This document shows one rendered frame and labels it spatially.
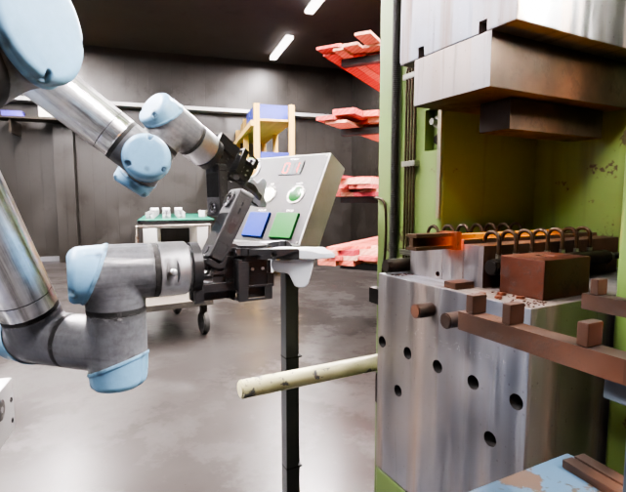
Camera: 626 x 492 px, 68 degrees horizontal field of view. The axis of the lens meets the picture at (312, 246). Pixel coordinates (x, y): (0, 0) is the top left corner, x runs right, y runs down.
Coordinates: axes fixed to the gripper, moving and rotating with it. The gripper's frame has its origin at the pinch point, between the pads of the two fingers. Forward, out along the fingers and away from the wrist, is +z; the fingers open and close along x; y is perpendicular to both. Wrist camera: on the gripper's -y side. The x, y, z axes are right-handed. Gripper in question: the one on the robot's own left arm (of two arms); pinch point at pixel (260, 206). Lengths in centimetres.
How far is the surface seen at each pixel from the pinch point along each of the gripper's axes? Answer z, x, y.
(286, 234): 9.6, -2.5, -2.8
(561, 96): 6, -62, 28
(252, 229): 9.6, 10.0, -2.0
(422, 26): -11, -37, 36
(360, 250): 225, 114, 85
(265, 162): 10.4, 16.2, 20.5
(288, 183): 10.4, 4.1, 13.1
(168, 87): 290, 661, 407
